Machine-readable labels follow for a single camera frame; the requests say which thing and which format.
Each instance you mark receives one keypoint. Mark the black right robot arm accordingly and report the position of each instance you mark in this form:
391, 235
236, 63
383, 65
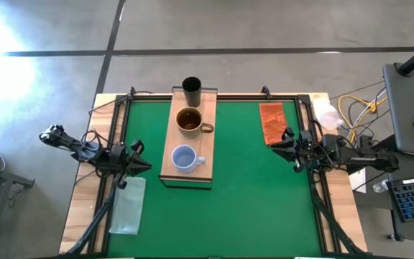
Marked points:
358, 156

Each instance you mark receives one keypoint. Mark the wooden shelf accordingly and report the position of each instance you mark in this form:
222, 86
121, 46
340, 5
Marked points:
205, 151

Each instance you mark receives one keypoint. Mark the white crumpled cloth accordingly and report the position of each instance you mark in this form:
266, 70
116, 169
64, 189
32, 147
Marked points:
325, 113

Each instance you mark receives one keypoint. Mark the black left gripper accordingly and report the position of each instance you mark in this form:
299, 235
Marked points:
124, 162

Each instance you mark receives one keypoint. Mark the grey metal stand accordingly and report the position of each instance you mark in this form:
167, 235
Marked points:
9, 180

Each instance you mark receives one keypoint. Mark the light blue mug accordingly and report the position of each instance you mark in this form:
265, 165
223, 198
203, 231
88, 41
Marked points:
184, 159

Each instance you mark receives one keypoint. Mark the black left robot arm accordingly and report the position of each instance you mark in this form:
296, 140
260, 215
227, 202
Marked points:
81, 149

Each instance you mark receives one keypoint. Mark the green table mat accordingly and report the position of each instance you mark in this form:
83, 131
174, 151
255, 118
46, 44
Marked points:
246, 216

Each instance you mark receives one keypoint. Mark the pale blue-green cloth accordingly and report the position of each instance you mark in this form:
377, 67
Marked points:
128, 208

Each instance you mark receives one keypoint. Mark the tall black cup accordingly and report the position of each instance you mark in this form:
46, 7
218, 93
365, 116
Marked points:
192, 91

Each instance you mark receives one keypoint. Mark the clear plastic bottle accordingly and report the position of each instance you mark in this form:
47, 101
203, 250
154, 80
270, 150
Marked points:
380, 186

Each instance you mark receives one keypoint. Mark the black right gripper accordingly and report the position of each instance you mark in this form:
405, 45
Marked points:
304, 151

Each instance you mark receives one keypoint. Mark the backlit black keyboard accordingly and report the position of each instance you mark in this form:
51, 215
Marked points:
413, 198

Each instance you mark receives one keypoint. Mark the black metal frame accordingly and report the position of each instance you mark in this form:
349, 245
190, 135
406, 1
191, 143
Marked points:
235, 97

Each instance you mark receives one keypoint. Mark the brown ceramic mug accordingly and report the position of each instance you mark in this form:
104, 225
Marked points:
189, 122

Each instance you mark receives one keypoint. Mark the grey side table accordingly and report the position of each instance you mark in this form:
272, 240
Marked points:
404, 108

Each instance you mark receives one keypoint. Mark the white paper sheet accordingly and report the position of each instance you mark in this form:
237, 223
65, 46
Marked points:
358, 181

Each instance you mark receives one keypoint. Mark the orange cloth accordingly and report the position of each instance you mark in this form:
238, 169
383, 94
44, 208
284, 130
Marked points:
273, 122

